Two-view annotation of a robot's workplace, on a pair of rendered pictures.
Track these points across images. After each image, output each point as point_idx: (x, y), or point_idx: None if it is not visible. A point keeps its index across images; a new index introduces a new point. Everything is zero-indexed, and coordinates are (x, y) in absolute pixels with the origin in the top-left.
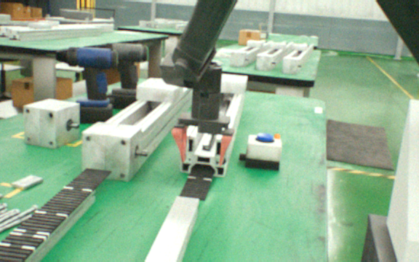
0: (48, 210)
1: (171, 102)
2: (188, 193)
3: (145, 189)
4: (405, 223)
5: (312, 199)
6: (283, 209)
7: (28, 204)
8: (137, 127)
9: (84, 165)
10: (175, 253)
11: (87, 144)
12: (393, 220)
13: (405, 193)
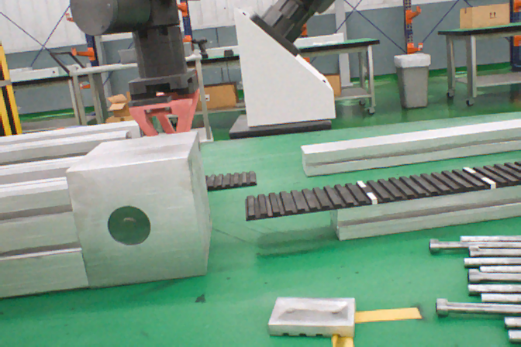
0: (474, 179)
1: None
2: (244, 179)
3: (240, 207)
4: (316, 85)
5: (208, 145)
6: (247, 148)
7: (419, 269)
8: (113, 142)
9: (201, 242)
10: (446, 128)
11: (194, 183)
12: (275, 108)
13: (296, 70)
